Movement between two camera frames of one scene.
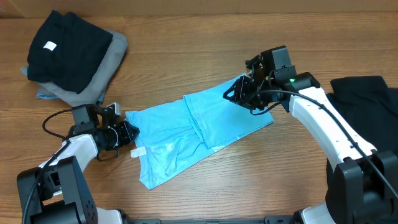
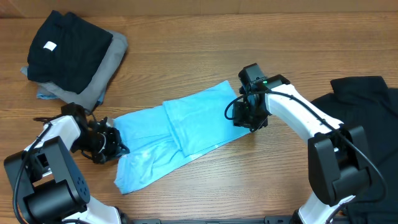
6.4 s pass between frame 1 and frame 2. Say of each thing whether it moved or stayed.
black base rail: stayed
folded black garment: stayed
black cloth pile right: stayed
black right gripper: moved
